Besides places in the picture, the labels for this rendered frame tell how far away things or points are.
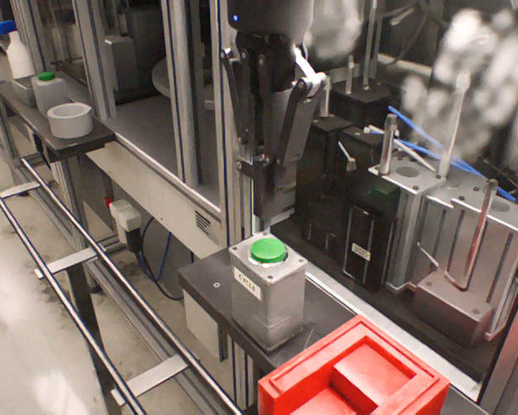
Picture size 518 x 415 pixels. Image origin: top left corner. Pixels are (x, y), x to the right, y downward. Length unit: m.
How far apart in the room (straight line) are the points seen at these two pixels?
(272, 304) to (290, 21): 0.31
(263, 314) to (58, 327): 1.52
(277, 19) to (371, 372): 0.37
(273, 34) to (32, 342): 1.73
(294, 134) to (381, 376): 0.28
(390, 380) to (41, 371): 1.51
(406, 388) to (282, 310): 0.16
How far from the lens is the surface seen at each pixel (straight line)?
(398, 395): 0.54
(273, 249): 0.58
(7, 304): 2.24
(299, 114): 0.45
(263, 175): 0.51
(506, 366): 0.58
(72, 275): 0.99
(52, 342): 2.01
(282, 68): 0.45
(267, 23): 0.43
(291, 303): 0.60
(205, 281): 0.73
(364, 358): 0.58
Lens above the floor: 1.39
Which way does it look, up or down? 33 degrees down
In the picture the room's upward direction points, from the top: straight up
